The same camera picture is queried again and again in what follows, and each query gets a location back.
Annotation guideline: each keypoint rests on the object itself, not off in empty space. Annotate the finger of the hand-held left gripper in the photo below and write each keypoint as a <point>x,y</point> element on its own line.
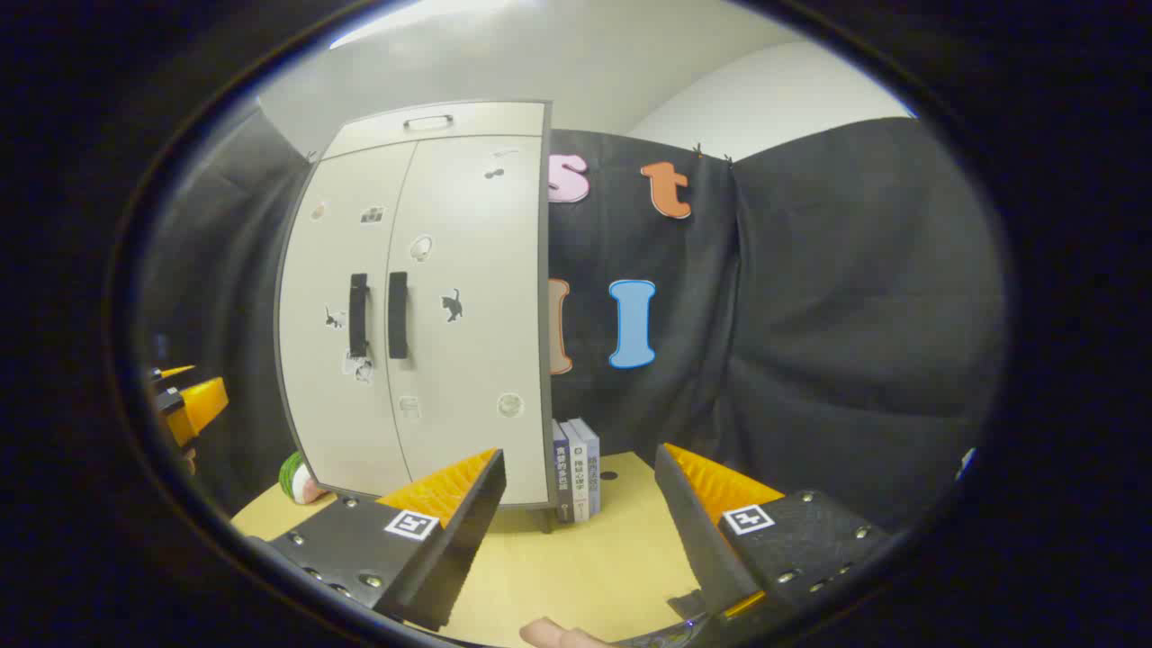
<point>200,407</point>
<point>173,373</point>

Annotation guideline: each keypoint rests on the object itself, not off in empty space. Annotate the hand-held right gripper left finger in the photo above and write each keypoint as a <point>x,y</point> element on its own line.
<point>454,540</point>

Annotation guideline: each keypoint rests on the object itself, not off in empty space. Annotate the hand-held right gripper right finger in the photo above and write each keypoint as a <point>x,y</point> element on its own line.
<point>697,531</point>

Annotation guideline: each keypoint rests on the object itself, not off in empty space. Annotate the white door with camera sticker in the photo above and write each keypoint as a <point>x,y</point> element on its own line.
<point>315,405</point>

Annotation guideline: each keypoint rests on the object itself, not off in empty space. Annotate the white door with headphone sticker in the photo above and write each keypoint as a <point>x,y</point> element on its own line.
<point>486,360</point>

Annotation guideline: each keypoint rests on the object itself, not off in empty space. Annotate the white double-door shoe cabinet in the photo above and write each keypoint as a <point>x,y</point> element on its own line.
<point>450,121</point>

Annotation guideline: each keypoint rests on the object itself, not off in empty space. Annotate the white cabinet drawer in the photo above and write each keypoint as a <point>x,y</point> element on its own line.
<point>504,121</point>

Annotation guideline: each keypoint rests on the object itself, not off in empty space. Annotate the green and pink toy ball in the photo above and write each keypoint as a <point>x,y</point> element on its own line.
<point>295,479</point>

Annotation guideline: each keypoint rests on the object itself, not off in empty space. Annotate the dark blue book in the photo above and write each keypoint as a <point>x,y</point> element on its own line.
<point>562,477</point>

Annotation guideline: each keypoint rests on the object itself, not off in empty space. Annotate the light blue book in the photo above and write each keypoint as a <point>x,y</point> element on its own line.
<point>591,459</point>

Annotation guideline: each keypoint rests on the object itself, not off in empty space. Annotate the white book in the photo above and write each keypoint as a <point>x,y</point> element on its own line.
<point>578,472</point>

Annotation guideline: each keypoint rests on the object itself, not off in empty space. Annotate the black backdrop cloth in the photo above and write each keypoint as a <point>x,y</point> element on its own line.
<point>855,315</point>

